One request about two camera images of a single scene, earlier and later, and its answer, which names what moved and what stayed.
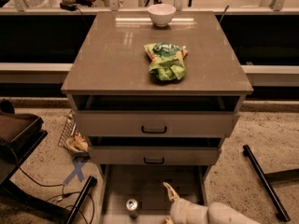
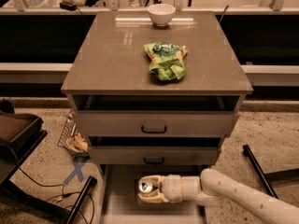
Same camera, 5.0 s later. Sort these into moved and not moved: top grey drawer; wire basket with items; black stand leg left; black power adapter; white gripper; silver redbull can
Moved: silver redbull can; white gripper
Not moved: black stand leg left; wire basket with items; black power adapter; top grey drawer
